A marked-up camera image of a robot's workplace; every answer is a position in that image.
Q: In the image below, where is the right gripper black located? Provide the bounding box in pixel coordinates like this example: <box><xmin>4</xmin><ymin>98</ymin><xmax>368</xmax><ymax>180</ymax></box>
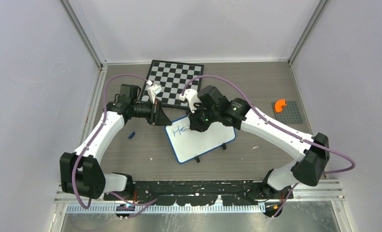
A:
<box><xmin>186</xmin><ymin>101</ymin><xmax>219</xmax><ymax>131</ymax></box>

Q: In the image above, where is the black white checkerboard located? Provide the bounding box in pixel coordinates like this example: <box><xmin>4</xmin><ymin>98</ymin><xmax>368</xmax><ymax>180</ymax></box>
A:
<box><xmin>146</xmin><ymin>60</ymin><xmax>204</xmax><ymax>109</ymax></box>

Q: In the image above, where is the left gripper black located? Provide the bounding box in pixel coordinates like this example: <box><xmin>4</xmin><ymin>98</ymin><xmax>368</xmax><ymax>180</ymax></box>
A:
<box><xmin>132</xmin><ymin>99</ymin><xmax>172</xmax><ymax>126</ymax></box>

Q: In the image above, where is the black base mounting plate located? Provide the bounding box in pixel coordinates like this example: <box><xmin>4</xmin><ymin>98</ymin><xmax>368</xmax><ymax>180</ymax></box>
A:
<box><xmin>119</xmin><ymin>180</ymin><xmax>291</xmax><ymax>206</ymax></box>

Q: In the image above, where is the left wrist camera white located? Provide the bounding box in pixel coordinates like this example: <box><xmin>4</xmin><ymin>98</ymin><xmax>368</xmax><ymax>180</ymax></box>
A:
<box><xmin>145</xmin><ymin>80</ymin><xmax>163</xmax><ymax>103</ymax></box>

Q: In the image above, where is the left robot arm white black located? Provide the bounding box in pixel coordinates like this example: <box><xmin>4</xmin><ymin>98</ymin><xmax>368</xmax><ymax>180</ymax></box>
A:
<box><xmin>59</xmin><ymin>84</ymin><xmax>172</xmax><ymax>200</ymax></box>

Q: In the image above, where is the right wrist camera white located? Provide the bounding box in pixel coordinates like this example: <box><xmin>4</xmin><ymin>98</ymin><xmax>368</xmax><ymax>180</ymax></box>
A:
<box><xmin>179</xmin><ymin>89</ymin><xmax>201</xmax><ymax>113</ymax></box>

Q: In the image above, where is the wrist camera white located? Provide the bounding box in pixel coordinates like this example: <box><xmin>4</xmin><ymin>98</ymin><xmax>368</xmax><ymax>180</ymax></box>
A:
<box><xmin>145</xmin><ymin>80</ymin><xmax>163</xmax><ymax>103</ymax></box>
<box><xmin>179</xmin><ymin>89</ymin><xmax>201</xmax><ymax>113</ymax></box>

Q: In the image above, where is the orange curved block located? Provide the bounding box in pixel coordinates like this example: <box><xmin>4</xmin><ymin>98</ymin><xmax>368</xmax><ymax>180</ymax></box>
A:
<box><xmin>274</xmin><ymin>99</ymin><xmax>287</xmax><ymax>113</ymax></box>

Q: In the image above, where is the aluminium front frame rail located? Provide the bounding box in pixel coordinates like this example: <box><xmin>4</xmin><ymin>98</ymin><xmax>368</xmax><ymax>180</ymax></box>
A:
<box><xmin>54</xmin><ymin>179</ymin><xmax>345</xmax><ymax>203</ymax></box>

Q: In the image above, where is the blue marker cap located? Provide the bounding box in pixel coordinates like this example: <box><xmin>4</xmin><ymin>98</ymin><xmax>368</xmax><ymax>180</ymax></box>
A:
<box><xmin>128</xmin><ymin>131</ymin><xmax>136</xmax><ymax>139</ymax></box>

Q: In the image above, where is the grey studded base plate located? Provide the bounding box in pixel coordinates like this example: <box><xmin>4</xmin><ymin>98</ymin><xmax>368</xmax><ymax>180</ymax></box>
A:
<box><xmin>271</xmin><ymin>101</ymin><xmax>303</xmax><ymax>124</ymax></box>

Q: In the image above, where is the whiteboard with blue frame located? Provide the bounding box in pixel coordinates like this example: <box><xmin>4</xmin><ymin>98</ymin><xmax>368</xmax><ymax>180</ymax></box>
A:
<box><xmin>165</xmin><ymin>116</ymin><xmax>236</xmax><ymax>163</ymax></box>

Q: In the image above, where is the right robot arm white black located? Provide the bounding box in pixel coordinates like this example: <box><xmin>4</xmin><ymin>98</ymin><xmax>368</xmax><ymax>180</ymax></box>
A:
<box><xmin>179</xmin><ymin>86</ymin><xmax>330</xmax><ymax>198</ymax></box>

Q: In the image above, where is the slotted cable duct strip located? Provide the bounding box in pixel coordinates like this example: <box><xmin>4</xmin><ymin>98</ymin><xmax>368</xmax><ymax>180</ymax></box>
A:
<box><xmin>66</xmin><ymin>203</ymin><xmax>266</xmax><ymax>214</ymax></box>

